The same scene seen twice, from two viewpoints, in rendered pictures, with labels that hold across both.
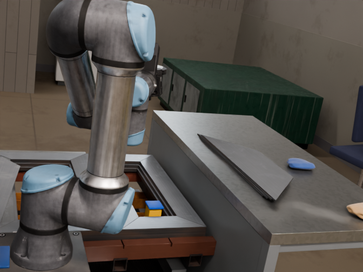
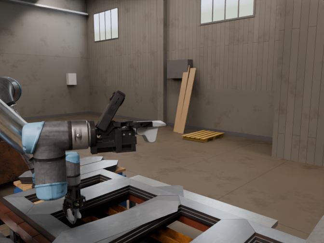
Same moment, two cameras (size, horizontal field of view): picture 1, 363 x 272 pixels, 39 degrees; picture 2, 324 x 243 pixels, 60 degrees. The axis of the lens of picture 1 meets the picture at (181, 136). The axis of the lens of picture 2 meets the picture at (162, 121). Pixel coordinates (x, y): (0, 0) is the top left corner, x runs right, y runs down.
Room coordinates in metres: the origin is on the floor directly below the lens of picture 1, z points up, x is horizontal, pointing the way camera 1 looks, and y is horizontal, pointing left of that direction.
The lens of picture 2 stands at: (1.32, -0.59, 1.58)
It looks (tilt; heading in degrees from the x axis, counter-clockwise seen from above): 9 degrees down; 64
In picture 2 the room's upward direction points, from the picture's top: straight up
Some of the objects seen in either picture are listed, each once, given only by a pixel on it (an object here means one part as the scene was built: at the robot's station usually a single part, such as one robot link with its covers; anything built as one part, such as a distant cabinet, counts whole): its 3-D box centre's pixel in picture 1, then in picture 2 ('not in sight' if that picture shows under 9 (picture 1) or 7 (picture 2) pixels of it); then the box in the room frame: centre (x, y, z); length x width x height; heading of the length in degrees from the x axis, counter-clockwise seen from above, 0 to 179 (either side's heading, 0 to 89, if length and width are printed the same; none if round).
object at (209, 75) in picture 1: (232, 101); not in sight; (6.33, -0.57, 0.33); 1.68 x 1.52 x 0.66; 20
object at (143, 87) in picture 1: (136, 91); (47, 138); (1.36, 0.14, 1.43); 0.11 x 0.08 x 0.09; 175
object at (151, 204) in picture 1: (154, 206); not in sight; (1.81, 0.06, 0.88); 0.06 x 0.06 x 0.02; 22
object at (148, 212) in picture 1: (150, 229); not in sight; (1.81, 0.06, 0.78); 0.05 x 0.05 x 0.19; 22
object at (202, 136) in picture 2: not in sight; (203, 135); (5.60, 5.67, 0.05); 1.12 x 0.74 x 0.10; 22
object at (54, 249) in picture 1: (42, 236); not in sight; (1.11, 0.30, 1.09); 0.15 x 0.15 x 0.10
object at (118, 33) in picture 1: (109, 122); not in sight; (1.10, 0.17, 1.41); 0.15 x 0.12 x 0.55; 85
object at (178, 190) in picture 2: not in sight; (167, 190); (2.21, 1.15, 0.77); 0.45 x 0.20 x 0.04; 112
